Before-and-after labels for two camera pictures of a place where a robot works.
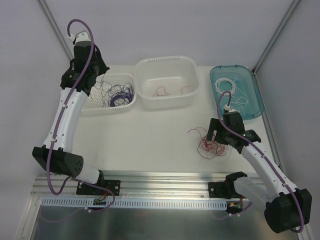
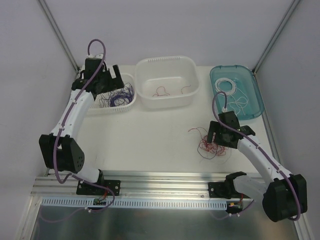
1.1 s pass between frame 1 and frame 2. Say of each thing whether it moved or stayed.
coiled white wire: stayed
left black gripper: moved
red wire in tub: stayed
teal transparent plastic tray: stayed
